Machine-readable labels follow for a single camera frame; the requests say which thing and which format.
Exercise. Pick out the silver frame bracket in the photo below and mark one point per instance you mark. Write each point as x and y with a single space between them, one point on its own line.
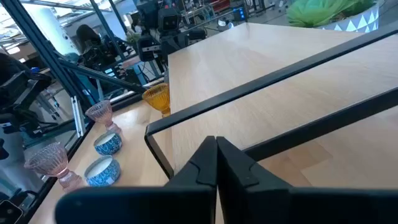
77 116

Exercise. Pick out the wooden riser shelf black legs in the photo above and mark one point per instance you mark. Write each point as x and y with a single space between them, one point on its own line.
248 62

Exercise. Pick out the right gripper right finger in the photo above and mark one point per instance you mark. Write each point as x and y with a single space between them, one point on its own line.
236 174

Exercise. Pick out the black background robot arm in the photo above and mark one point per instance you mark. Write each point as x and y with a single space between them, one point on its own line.
21 90

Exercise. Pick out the pink glass candle holder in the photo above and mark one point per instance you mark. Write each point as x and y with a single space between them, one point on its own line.
49 161
101 113

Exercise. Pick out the black aluminium rig frame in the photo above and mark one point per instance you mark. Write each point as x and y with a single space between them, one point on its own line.
46 53

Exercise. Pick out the small black camera box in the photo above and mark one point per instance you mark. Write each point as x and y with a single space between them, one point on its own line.
11 213

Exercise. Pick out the black box blue lights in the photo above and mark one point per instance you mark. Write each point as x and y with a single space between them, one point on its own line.
239 13

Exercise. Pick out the succulent in triangle-pattern pot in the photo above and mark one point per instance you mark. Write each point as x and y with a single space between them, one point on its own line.
314 12

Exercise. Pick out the amber glass candle holder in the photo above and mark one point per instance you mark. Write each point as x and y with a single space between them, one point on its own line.
157 98

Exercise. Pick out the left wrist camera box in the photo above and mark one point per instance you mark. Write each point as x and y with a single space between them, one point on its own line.
169 19

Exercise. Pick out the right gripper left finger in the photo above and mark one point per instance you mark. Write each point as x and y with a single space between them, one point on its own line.
199 174

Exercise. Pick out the person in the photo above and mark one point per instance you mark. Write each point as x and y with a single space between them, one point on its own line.
87 35

